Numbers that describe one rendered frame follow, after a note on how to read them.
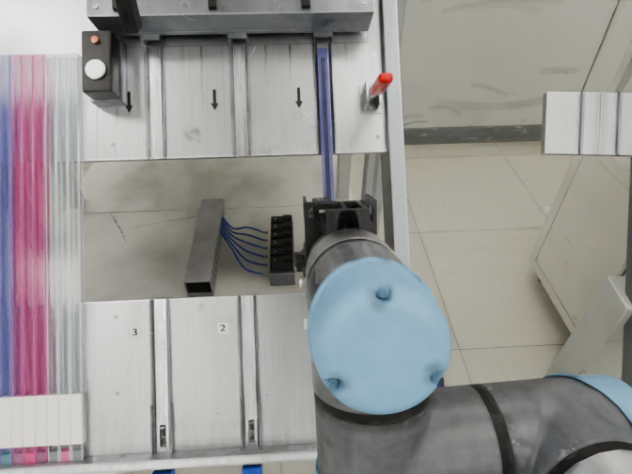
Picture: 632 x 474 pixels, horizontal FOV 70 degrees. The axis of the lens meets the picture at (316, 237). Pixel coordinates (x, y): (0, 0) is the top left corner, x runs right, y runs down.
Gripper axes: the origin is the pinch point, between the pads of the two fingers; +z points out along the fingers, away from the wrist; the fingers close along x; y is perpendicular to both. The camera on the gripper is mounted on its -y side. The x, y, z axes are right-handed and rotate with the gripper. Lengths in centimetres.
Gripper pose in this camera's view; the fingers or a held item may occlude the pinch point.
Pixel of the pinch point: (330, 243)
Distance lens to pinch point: 57.9
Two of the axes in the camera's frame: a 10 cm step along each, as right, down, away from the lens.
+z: -0.5, -2.1, 9.8
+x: -10.0, 0.4, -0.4
